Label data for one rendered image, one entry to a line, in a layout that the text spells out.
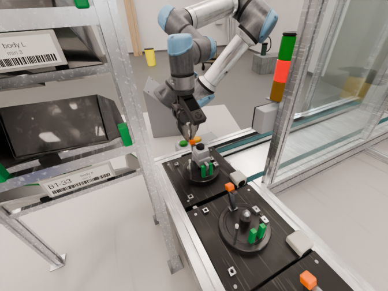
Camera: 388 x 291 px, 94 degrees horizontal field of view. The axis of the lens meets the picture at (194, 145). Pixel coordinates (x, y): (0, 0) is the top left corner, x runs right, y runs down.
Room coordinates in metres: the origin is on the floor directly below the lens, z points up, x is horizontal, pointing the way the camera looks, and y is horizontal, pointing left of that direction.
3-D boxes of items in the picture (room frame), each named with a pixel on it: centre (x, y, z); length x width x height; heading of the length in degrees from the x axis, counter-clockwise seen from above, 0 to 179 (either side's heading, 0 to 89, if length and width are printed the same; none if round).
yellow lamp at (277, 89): (0.47, -0.24, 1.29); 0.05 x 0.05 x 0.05
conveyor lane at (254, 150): (0.60, -0.31, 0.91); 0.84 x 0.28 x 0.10; 113
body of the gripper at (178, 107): (0.61, 0.02, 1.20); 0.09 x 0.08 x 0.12; 23
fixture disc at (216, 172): (0.50, -0.02, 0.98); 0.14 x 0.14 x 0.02
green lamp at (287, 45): (0.47, -0.24, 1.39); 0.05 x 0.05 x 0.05
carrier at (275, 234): (0.27, -0.12, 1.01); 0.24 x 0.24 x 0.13; 23
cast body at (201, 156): (0.49, -0.03, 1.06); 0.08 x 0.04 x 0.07; 23
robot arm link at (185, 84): (0.60, 0.02, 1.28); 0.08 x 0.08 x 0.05
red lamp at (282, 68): (0.47, -0.24, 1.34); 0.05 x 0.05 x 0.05
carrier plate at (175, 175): (0.50, -0.02, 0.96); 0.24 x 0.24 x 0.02; 23
